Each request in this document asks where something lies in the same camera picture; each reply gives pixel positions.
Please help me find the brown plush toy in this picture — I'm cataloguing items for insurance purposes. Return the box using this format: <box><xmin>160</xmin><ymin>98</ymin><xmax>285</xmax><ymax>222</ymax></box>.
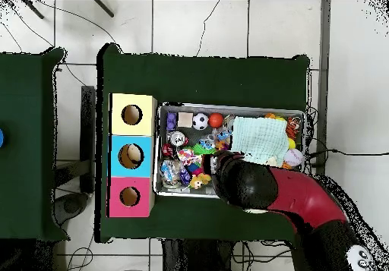
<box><xmin>189</xmin><ymin>173</ymin><xmax>212</xmax><ymax>191</ymax></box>

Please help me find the orange red ball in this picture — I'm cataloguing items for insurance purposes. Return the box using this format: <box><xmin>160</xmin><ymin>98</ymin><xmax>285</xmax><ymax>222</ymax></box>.
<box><xmin>208</xmin><ymin>112</ymin><xmax>225</xmax><ymax>129</ymax></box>

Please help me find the mint green cloth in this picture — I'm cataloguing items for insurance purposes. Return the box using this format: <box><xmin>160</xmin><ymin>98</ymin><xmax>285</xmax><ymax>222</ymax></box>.
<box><xmin>230</xmin><ymin>115</ymin><xmax>289</xmax><ymax>165</ymax></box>

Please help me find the large crumpled clear bottle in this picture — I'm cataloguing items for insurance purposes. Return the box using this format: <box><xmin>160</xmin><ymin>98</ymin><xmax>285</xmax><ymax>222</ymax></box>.
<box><xmin>160</xmin><ymin>159</ymin><xmax>183</xmax><ymax>184</ymax></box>

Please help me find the side table with green cloth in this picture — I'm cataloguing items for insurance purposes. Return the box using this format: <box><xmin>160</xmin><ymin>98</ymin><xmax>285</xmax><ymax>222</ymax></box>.
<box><xmin>0</xmin><ymin>47</ymin><xmax>70</xmax><ymax>242</ymax></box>

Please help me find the clear mesh bin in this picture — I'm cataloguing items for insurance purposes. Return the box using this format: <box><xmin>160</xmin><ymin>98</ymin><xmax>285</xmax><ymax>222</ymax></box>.
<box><xmin>153</xmin><ymin>102</ymin><xmax>306</xmax><ymax>203</ymax></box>

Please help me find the white baseball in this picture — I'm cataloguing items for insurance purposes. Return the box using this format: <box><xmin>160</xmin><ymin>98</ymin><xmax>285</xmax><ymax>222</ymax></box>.
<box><xmin>283</xmin><ymin>148</ymin><xmax>305</xmax><ymax>167</ymax></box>

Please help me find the wooden cube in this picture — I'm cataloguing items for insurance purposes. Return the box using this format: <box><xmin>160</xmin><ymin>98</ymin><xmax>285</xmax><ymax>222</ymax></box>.
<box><xmin>177</xmin><ymin>112</ymin><xmax>194</xmax><ymax>128</ymax></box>

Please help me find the wooden box with three holes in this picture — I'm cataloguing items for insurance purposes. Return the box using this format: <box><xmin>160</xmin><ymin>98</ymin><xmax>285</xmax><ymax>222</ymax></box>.
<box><xmin>107</xmin><ymin>93</ymin><xmax>158</xmax><ymax>218</ymax></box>

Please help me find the thin black floor cable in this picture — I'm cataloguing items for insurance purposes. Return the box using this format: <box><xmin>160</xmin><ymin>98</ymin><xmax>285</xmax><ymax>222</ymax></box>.
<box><xmin>195</xmin><ymin>0</ymin><xmax>220</xmax><ymax>57</ymax></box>

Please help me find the colourful dotted cloth bag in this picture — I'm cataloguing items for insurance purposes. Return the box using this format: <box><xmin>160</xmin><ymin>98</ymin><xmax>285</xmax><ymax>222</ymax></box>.
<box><xmin>177</xmin><ymin>148</ymin><xmax>203</xmax><ymax>166</ymax></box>

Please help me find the crushed silver can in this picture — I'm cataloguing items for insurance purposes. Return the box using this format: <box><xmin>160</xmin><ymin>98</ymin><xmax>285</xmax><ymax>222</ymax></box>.
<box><xmin>167</xmin><ymin>131</ymin><xmax>187</xmax><ymax>147</ymax></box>

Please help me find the black and white soccer ball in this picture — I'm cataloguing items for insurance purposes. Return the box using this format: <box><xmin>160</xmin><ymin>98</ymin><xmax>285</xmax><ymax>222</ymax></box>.
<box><xmin>191</xmin><ymin>112</ymin><xmax>210</xmax><ymax>131</ymax></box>

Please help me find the black metal leg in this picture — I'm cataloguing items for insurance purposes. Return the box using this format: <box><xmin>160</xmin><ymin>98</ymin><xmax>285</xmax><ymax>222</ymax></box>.
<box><xmin>92</xmin><ymin>0</ymin><xmax>115</xmax><ymax>18</ymax></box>
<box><xmin>22</xmin><ymin>0</ymin><xmax>45</xmax><ymax>20</ymax></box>

